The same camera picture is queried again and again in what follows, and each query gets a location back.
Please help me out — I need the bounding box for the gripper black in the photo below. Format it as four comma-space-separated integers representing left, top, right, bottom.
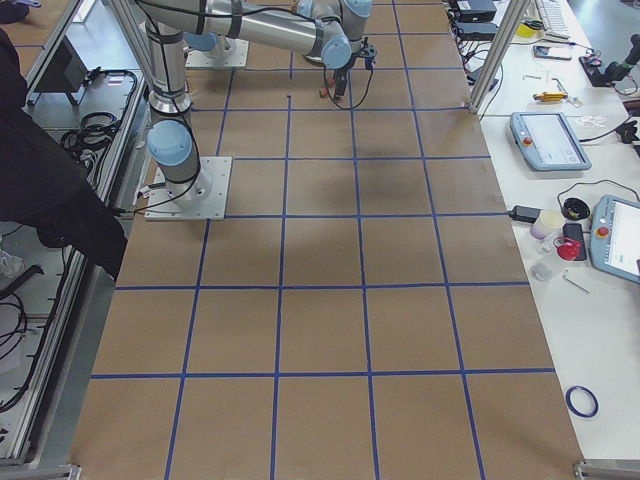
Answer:
331, 36, 376, 98

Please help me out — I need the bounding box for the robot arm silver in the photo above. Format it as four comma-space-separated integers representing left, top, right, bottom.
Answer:
138, 1, 377, 199

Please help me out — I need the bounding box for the black smartphone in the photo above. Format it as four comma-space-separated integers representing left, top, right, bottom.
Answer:
532, 45, 573, 61

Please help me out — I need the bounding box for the white keyboard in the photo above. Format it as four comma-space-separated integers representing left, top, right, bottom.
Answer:
533, 0, 571, 40

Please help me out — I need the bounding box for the far teach pendant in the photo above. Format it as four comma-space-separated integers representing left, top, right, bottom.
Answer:
509, 112, 592, 172

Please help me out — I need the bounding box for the teach pendant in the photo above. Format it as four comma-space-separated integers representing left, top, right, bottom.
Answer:
509, 112, 592, 172
588, 195, 639, 284

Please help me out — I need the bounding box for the black power brick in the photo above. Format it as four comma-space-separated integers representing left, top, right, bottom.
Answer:
507, 205, 541, 224

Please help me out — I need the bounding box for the white purple cup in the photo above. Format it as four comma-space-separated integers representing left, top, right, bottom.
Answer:
530, 209, 565, 240

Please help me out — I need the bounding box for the black round dish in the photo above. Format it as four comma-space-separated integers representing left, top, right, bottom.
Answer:
561, 197, 591, 221

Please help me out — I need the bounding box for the red emergency button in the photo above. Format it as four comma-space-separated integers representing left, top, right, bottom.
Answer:
554, 237, 586, 261

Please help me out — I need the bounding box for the metal hex key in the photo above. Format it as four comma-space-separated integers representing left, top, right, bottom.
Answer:
561, 270, 590, 294

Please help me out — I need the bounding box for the near teach pendant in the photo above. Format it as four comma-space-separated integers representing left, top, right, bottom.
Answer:
588, 195, 639, 284

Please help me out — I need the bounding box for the blue tape roll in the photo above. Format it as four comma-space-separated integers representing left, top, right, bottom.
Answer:
565, 385, 600, 419

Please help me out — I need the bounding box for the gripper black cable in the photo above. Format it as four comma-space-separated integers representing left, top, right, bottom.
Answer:
331, 54, 375, 111

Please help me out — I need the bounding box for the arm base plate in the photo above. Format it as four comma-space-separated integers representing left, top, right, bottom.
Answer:
143, 156, 232, 221
186, 38, 249, 70

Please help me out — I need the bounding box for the aluminium frame column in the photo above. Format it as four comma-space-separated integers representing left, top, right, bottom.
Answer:
468, 0, 529, 113

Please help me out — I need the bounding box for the yellow handled tool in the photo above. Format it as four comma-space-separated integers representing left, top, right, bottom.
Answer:
532, 92, 568, 103

